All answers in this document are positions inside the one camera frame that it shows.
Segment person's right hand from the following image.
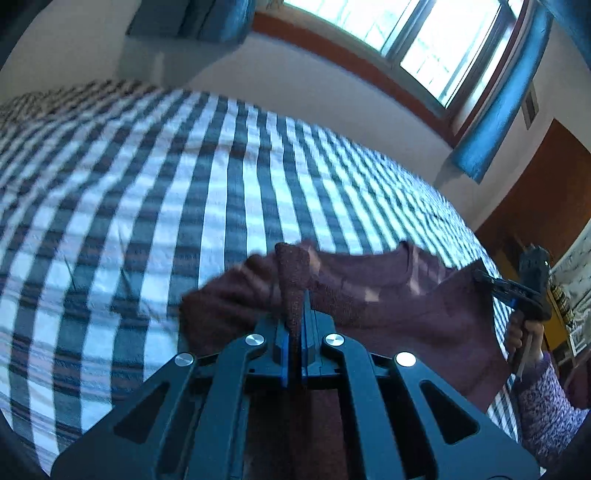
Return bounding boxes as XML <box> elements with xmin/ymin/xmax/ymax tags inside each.
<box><xmin>505</xmin><ymin>311</ymin><xmax>544</xmax><ymax>367</ymax></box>

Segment dark maroon sweater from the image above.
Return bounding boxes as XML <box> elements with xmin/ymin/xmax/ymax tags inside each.
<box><xmin>178</xmin><ymin>240</ymin><xmax>514</xmax><ymax>480</ymax></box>

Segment window with wooden frame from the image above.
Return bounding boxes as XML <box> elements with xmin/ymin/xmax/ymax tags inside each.
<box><xmin>252</xmin><ymin>0</ymin><xmax>530</xmax><ymax>147</ymax></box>

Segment blue curtain right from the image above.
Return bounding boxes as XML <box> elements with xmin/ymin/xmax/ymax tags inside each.
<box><xmin>448</xmin><ymin>1</ymin><xmax>553</xmax><ymax>184</ymax></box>

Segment blue white plaid bedsheet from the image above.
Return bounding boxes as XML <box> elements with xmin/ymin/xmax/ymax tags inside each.
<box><xmin>1</xmin><ymin>81</ymin><xmax>497</xmax><ymax>472</ymax></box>

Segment brown wooden door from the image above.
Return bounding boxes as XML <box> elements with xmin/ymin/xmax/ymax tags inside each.
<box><xmin>476</xmin><ymin>120</ymin><xmax>590</xmax><ymax>264</ymax></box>

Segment blue curtain left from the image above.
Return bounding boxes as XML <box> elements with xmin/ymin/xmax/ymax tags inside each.
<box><xmin>126</xmin><ymin>0</ymin><xmax>256</xmax><ymax>45</ymax></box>

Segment blue curtain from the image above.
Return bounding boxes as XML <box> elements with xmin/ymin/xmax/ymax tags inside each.
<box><xmin>448</xmin><ymin>1</ymin><xmax>553</xmax><ymax>184</ymax></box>
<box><xmin>126</xmin><ymin>0</ymin><xmax>256</xmax><ymax>45</ymax></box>

